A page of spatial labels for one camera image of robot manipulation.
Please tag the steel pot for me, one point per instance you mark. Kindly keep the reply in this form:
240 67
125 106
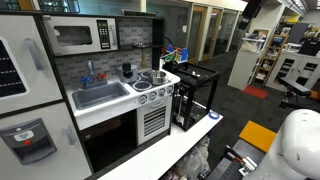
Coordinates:
157 77

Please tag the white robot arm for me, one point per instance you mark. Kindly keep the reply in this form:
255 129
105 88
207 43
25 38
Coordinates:
295 152

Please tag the wooden spatula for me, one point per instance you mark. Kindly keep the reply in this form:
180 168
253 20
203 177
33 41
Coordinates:
143 59

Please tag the grey toy coffee maker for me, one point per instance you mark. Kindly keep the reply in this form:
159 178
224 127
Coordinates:
127 72

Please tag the toy faucet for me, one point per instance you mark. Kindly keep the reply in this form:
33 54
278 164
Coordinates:
92 80

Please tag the grey toy sink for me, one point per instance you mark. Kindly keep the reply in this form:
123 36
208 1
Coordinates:
95 96

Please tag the red floor mat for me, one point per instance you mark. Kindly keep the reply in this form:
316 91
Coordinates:
255 91

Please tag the yellow floor mat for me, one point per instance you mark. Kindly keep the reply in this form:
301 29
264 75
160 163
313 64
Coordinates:
257 135

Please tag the toy microwave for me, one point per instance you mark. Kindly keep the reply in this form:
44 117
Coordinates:
71 35

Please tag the white cabinet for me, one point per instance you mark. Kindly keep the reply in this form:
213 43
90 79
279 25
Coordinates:
303 69

